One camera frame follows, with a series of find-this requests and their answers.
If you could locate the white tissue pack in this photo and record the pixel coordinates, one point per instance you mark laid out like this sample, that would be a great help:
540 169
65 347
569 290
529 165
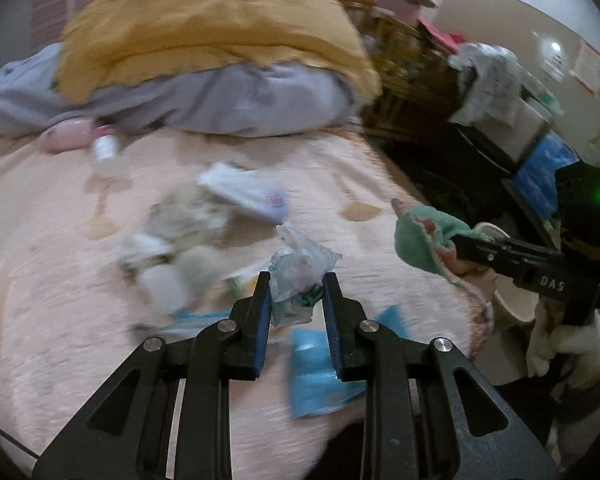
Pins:
240 190

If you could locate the yellow blanket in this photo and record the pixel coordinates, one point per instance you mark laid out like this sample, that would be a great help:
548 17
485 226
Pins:
205 25

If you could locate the white plastic bucket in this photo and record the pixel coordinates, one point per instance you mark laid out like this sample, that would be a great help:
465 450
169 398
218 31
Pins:
515 305

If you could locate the white crumpled tissue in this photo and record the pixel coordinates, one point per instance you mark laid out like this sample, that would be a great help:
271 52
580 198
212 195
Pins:
172 282

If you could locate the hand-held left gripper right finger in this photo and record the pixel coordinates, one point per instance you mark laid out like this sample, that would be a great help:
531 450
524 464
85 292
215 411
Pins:
332 330

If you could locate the blue storage box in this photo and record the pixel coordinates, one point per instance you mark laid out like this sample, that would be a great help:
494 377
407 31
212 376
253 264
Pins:
545 172

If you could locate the wooden crib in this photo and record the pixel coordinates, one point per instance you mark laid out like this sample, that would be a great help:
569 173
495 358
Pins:
405 70

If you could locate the white plastic sheet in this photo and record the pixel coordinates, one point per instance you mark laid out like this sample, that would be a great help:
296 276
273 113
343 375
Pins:
487 80

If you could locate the person's right hand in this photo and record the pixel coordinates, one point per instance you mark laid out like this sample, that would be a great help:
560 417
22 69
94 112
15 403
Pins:
580 355

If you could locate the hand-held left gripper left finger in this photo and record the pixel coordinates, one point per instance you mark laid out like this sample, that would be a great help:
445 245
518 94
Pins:
262 325

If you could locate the grey blanket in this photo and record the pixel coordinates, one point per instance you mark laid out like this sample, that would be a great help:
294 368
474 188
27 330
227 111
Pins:
230 102

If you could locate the wall poster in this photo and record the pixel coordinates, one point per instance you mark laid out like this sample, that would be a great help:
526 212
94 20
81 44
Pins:
590 67

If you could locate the white bottle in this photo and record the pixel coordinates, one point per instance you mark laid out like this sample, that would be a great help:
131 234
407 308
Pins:
105 152

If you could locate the small blue packet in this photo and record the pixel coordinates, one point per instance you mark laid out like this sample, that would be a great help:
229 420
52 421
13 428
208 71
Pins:
394 321

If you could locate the clear plastic wrapper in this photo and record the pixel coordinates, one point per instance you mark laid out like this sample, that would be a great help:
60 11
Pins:
297 275

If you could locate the white box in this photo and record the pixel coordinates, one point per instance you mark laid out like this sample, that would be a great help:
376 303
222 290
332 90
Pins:
527 125

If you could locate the green fluffy sock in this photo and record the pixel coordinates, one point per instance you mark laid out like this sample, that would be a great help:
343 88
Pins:
422 240

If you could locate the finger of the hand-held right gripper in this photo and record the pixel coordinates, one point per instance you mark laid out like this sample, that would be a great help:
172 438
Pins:
480 252
535 250

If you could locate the pink soft pouch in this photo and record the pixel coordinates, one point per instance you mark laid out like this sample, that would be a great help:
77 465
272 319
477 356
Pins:
62 137

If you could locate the grey white fluffy toy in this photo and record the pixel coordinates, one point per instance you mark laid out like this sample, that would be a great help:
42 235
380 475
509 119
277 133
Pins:
185 220

